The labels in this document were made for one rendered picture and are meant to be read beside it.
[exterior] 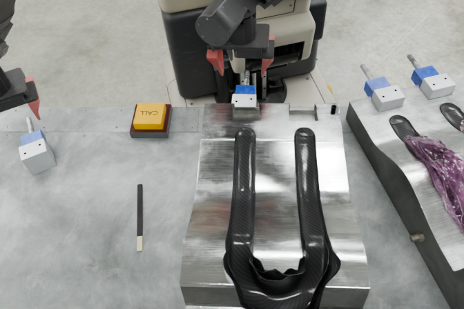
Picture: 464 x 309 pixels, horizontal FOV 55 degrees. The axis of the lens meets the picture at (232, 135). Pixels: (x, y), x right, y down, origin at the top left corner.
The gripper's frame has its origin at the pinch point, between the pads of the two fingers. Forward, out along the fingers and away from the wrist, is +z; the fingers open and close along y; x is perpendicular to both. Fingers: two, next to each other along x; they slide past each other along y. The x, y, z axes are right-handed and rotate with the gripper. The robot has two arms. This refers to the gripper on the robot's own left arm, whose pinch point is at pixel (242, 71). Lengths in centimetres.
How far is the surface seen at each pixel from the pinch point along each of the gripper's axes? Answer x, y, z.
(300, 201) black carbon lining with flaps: -26.0, 11.8, 4.1
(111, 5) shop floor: 146, -91, 93
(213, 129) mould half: -12.0, -4.5, 3.6
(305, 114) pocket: -5.1, 12.8, 6.2
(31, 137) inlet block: -12.3, -42.5, 8.7
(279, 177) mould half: -21.5, 8.1, 4.2
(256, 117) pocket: -6.5, 3.2, 6.2
